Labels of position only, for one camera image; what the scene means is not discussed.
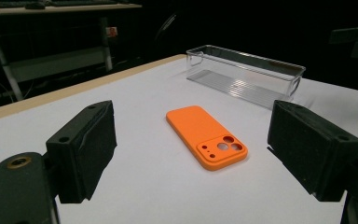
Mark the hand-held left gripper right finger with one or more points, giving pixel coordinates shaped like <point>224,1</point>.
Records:
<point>310,149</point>

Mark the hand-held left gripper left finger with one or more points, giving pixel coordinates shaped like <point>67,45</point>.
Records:
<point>80,149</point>

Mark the clear plastic box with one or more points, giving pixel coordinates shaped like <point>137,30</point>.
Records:
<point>242,84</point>

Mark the wooden desk with white legs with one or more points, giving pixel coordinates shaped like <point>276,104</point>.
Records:
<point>56,63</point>

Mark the red and white label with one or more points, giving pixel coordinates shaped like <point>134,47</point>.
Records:
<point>112,31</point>

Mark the black keyboard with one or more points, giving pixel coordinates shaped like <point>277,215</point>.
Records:
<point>12,3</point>

